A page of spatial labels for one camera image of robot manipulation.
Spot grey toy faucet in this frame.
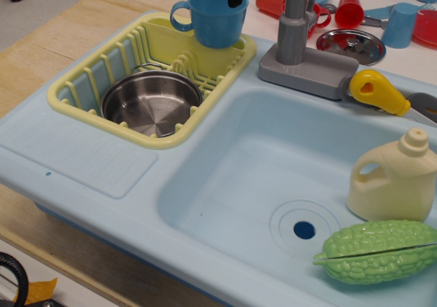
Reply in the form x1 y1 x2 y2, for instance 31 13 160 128
258 0 359 101

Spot grey toy spatula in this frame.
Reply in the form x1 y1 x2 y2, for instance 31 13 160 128
407 93 437 122

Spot yellow dish rack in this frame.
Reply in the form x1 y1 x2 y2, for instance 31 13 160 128
47 12 257 149

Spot stainless steel pot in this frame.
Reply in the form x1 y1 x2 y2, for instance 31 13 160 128
100 63 203 137

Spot orange tape piece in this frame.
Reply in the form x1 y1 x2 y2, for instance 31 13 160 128
12 278 57 306

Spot red cup lying down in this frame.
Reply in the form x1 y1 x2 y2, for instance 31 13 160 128
255 0 286 19

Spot blue toy knife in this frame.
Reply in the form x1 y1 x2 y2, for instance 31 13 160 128
364 5 394 20

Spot cream toy detergent bottle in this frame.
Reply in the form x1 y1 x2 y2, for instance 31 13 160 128
346 128 436 222

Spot green toy bitter gourd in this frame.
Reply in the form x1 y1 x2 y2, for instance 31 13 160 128
313 220 436 285

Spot red upright cup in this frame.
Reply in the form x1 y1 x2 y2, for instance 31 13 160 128
335 0 365 29

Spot red mug with handle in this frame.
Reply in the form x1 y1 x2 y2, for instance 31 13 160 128
308 4 332 38

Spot blue upside-down cup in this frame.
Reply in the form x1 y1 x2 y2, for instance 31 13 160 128
381 3 419 48

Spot blue plastic cup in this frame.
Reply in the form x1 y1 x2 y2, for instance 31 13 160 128
170 0 249 48

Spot black cable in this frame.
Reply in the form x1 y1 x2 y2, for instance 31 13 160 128
0 252 29 307

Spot yellow handled toy knife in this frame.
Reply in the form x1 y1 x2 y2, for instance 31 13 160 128
348 69 437 128

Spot steel pot lid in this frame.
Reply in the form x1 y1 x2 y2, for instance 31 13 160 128
316 29 386 65

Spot light blue toy sink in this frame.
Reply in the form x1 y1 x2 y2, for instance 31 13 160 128
0 11 437 307

